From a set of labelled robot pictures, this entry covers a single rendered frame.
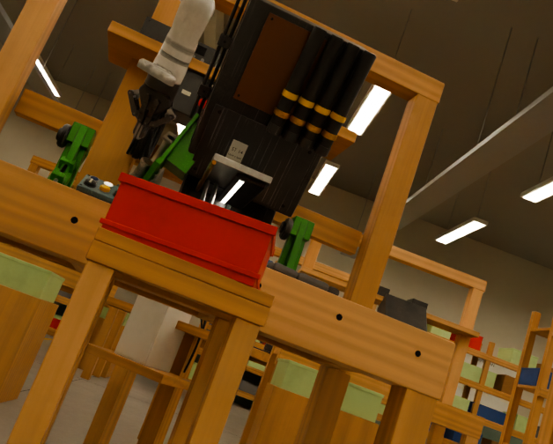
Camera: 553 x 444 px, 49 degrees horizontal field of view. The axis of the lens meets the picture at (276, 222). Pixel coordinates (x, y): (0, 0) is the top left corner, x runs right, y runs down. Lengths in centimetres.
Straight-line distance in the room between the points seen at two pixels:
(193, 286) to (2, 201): 55
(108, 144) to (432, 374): 125
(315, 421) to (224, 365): 107
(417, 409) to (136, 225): 85
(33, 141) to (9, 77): 1063
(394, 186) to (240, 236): 125
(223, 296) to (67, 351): 28
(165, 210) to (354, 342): 62
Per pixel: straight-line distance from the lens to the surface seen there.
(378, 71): 242
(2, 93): 219
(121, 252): 110
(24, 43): 224
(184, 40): 138
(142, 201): 117
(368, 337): 155
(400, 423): 160
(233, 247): 113
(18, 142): 1289
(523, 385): 665
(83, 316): 110
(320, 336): 150
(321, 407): 216
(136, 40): 211
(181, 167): 173
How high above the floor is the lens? 66
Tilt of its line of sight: 14 degrees up
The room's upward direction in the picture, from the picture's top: 20 degrees clockwise
